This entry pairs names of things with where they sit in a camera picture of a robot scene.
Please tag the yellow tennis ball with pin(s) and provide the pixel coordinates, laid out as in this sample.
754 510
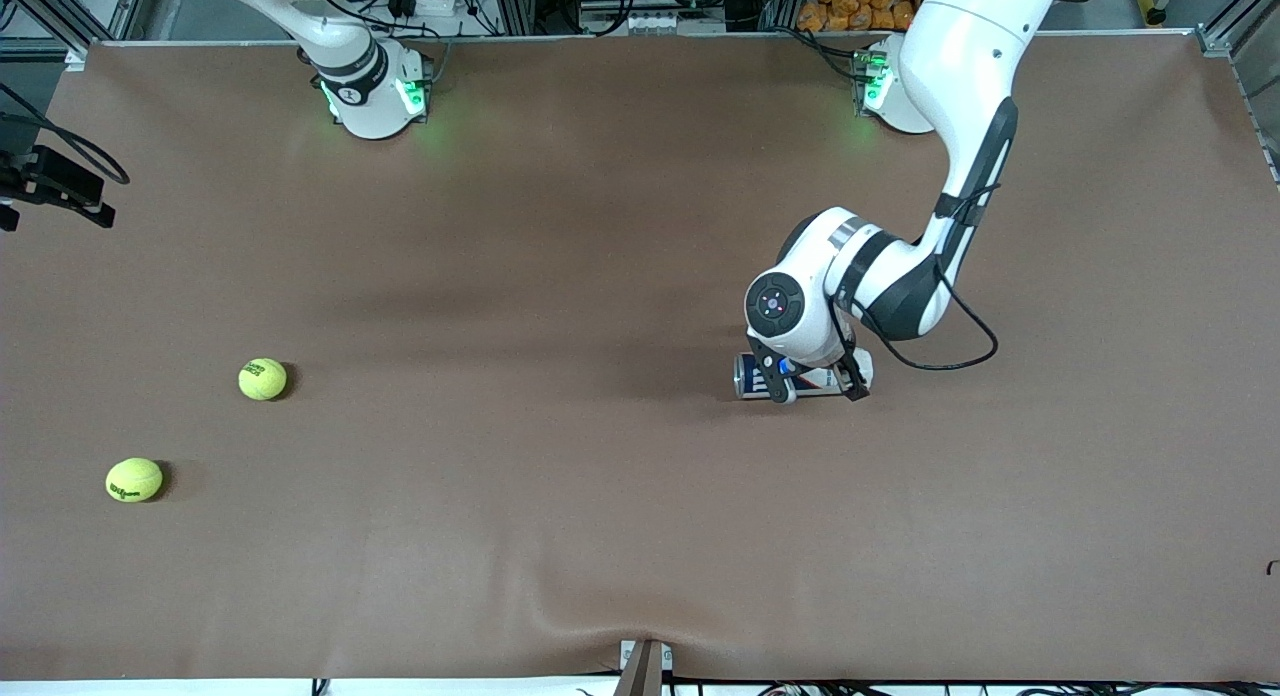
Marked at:
262 379

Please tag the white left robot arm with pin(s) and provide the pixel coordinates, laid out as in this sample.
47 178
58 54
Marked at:
960 66

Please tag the yellow tennis ball Wilson print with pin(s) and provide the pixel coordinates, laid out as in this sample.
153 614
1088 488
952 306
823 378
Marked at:
134 480

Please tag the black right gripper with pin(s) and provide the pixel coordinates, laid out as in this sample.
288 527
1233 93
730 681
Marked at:
60 182

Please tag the white power strip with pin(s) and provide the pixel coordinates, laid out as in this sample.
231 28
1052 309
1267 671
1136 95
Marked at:
435 4

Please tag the orange objects pile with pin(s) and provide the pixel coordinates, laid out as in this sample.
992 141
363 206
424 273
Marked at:
840 11

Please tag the blue white tennis ball can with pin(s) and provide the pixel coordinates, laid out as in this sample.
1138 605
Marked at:
748 374

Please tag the aluminium frame profile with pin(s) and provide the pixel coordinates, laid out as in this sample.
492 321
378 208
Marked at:
75 41
1215 41

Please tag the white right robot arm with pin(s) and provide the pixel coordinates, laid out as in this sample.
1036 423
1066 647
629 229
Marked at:
370 106

